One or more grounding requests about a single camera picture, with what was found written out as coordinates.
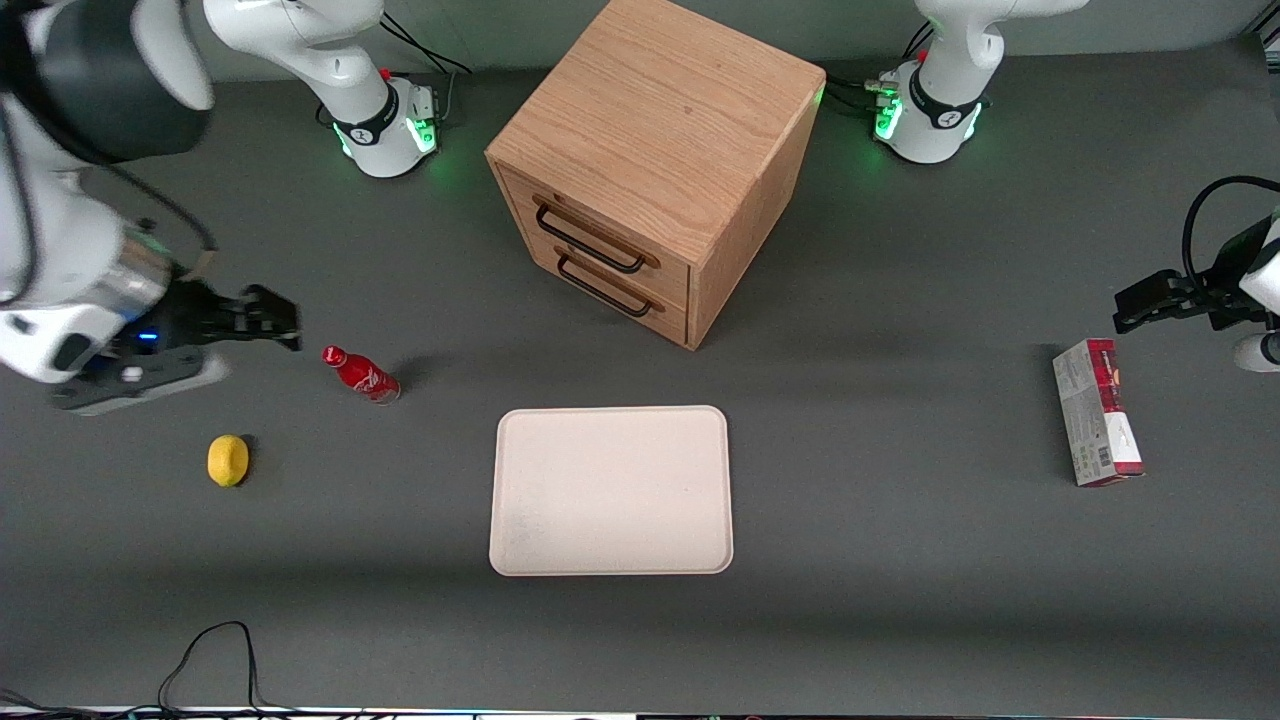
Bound grey and red carton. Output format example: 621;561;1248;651
1052;338;1147;489

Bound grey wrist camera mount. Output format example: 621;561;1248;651
52;348;229;416

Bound beige plastic tray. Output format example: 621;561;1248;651
489;405;735;578

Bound wooden drawer with grasped handle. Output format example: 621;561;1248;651
495;164;692;312

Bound yellow lemon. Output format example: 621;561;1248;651
207;434;251;489

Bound red cola bottle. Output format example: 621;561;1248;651
321;345;403;405

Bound black left base cables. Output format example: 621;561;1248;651
824;20;936;117

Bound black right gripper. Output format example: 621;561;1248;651
165;280;302;352

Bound black untouched drawer handle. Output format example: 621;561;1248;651
555;254;657;320

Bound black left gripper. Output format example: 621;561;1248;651
1113;265;1248;335

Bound black base cables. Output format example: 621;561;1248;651
824;20;936;117
380;10;473;127

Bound black grasped drawer handle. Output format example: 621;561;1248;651
534;202;649;275

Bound wooden closed drawer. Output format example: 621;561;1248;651
526;233;690;347

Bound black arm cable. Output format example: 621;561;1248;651
0;95;218;253
1181;175;1280;291

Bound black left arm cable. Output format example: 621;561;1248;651
1181;175;1280;291

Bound wooden drawer cabinet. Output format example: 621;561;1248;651
485;0;827;351

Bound black looped table cable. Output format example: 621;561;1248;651
0;620;301;719

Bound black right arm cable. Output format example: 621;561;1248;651
0;95;218;253

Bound black right base cables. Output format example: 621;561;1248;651
380;10;473;127

